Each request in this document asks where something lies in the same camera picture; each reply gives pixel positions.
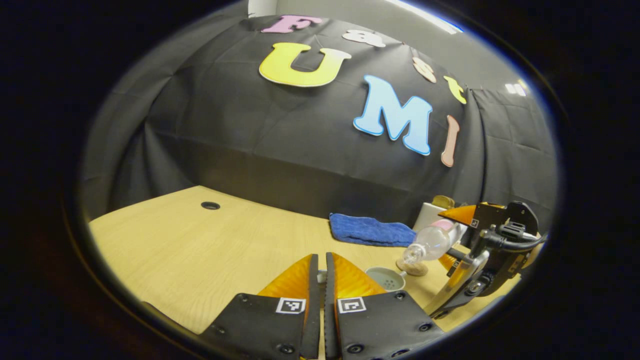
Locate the blue towel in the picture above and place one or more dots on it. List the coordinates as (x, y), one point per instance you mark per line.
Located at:
(365, 230)

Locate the black table grommet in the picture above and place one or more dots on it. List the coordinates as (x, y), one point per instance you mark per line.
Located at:
(210, 205)

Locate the clear plastic water bottle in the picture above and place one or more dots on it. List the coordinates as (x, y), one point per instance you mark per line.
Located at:
(430, 240)

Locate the white ceramic teacup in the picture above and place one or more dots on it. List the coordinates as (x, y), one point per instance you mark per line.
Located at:
(385, 280)

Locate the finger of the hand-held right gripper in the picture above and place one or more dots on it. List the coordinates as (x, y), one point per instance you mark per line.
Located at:
(487, 215)
(470, 270)

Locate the black backdrop cloth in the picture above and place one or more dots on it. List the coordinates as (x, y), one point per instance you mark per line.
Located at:
(250, 125)

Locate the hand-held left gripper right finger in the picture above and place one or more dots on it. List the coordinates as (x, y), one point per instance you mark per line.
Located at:
(329, 310)

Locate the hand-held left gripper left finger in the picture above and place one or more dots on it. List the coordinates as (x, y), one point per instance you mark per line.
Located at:
(313, 300)

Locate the round cork coaster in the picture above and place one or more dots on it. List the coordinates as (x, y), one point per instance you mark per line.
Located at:
(415, 270)

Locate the small ceiling light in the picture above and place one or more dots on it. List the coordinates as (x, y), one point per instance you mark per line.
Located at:
(515, 89)

